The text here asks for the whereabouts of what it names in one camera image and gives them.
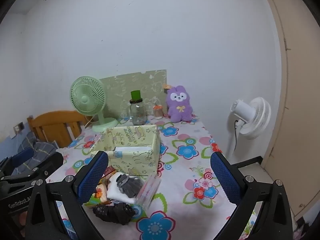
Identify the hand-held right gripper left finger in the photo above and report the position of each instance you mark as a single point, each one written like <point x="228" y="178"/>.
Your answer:
<point x="92" y="175"/>

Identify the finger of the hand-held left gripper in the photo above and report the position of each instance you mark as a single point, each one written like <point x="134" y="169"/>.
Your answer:
<point x="51" y="162"/>
<point x="25" y="156"/>

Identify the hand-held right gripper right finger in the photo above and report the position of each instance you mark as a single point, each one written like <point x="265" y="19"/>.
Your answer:
<point x="225" y="177"/>

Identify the pink printed packet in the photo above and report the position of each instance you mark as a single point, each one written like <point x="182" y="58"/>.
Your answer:
<point x="109" y="172"/>

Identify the colourful printed packet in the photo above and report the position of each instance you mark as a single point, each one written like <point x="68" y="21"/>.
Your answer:
<point x="100" y="195"/>

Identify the white cloth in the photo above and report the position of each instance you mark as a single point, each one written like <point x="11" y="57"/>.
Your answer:
<point x="115" y="192"/>

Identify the grey knitted cloth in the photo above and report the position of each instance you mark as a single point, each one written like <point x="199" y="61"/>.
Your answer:
<point x="131" y="186"/>

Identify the black plastic bag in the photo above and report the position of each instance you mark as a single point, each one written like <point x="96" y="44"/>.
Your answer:
<point x="115" y="212"/>

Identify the pale yellow fabric storage box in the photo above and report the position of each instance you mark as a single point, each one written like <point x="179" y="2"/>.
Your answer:
<point x="140" y="160"/>

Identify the grey plaid blanket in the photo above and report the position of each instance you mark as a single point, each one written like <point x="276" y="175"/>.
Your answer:
<point x="42" y="150"/>

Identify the wooden headboard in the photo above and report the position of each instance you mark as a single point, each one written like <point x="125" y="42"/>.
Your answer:
<point x="55" y="120"/>

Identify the floral tablecloth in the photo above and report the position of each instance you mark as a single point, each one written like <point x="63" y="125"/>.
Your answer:
<point x="180" y="200"/>

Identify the clear plastic bag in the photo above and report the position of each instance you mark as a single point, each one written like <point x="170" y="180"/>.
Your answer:
<point x="150" y="192"/>

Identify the white standing fan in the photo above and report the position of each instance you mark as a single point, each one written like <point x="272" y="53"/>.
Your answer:
<point x="260" y="115"/>

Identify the green desk fan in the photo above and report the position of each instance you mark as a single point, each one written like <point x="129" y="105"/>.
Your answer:
<point x="86" y="97"/>

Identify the purple plush bunny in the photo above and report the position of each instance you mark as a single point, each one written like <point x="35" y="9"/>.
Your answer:
<point x="178" y="110"/>

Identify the green plastic cup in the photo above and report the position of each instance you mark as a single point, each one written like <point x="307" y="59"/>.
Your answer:
<point x="135" y="95"/>

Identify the green patterned board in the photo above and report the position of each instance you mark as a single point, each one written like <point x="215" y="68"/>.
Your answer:
<point x="125" y="87"/>

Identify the beige door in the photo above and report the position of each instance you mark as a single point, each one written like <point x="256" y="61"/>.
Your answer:
<point x="300" y="105"/>

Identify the orange cardboard piece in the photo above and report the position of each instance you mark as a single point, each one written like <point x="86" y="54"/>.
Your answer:
<point x="165" y="87"/>

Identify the wall socket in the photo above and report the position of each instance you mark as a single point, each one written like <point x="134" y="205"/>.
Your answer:
<point x="19" y="127"/>

